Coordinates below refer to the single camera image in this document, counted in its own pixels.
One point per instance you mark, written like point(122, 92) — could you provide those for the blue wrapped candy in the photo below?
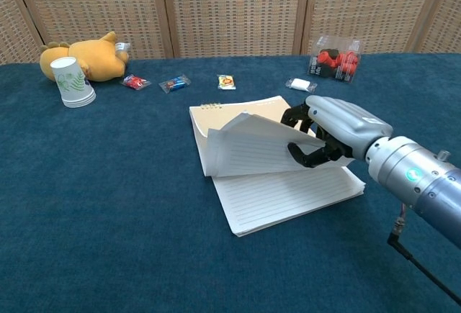
point(174, 83)

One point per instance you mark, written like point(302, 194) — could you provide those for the yellow plush toy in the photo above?
point(97, 57)

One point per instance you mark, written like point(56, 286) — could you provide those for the clear box of red clips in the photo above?
point(335, 63)

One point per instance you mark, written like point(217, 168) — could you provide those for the white wrapped candy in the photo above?
point(299, 84)

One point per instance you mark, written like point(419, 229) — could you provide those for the lined paper notepad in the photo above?
point(281, 198)

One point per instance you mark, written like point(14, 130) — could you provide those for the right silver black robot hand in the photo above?
point(345, 122)

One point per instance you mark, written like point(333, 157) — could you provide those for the woven rattan folding screen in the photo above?
point(234, 11)

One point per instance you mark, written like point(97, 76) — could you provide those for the blue carpet table cover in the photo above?
point(108, 183)

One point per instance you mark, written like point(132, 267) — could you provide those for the red wrapped candy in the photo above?
point(135, 82)

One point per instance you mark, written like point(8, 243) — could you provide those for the stacked fern print paper cups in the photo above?
point(72, 82)

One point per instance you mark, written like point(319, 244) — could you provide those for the yellow wrapped candy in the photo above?
point(227, 82)

